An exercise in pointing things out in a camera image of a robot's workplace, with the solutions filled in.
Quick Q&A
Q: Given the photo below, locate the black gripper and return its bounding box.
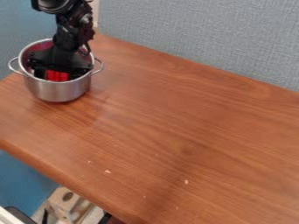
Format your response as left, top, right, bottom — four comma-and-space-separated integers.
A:
27, 46, 94, 81

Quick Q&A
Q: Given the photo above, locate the red plastic block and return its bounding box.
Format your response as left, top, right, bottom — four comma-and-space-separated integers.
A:
46, 70, 71, 82

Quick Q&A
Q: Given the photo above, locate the metal pot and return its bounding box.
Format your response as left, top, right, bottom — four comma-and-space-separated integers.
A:
8, 38, 104, 102

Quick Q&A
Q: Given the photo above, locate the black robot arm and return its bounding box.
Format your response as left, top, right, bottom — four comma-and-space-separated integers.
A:
27, 0, 95, 81

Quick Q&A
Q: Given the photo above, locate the black white object bottom left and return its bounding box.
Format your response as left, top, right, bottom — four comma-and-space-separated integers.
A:
0, 206, 38, 224

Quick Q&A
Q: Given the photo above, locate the wooden block under table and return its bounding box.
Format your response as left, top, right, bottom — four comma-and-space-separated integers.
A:
32, 186, 104, 224

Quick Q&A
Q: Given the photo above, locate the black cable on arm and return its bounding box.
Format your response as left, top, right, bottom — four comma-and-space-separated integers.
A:
78, 40, 94, 58

